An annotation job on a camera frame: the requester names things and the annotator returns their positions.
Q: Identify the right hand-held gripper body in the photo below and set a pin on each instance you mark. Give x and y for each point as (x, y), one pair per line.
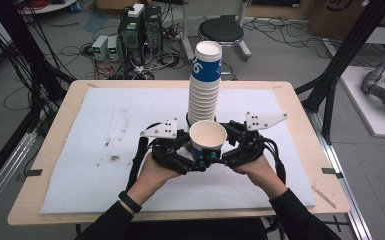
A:
(251, 148)

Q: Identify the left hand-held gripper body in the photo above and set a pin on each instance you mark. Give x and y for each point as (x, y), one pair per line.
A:
(166, 153)

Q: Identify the blue white single cup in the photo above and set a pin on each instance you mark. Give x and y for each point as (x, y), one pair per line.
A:
(208, 135)

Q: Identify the stack of paper cups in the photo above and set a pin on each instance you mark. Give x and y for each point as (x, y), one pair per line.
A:
(204, 96)

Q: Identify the person's right hand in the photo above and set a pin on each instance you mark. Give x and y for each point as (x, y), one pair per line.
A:
(263, 175)

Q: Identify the person's left hand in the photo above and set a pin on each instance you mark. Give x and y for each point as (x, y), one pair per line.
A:
(150, 181)

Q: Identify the black wristband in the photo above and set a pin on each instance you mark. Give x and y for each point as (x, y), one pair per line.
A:
(130, 201)

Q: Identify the white foam mat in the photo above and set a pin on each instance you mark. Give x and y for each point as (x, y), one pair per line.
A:
(96, 186)

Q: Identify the black tape piece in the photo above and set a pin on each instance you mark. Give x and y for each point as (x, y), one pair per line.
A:
(33, 172)
(331, 172)

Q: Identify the black round stool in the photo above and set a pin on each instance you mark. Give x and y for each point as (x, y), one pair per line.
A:
(220, 30)

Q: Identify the white stand leg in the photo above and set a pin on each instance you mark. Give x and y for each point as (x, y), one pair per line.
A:
(186, 33)

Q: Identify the grey power supply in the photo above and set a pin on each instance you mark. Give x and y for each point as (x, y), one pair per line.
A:
(99, 48)
(113, 48)

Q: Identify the black computer tower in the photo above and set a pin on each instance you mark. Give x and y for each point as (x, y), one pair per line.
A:
(131, 36)
(153, 28)

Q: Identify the white platform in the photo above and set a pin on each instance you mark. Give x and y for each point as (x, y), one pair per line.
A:
(360, 100)

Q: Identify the white box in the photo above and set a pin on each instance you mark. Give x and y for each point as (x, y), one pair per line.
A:
(136, 10)

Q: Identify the cardboard box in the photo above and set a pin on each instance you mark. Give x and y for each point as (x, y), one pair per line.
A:
(333, 18)

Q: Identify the aluminium rail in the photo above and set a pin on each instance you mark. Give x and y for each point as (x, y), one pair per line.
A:
(3, 176)
(350, 200)

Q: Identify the black frame post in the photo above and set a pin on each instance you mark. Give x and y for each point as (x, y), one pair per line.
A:
(346, 50)

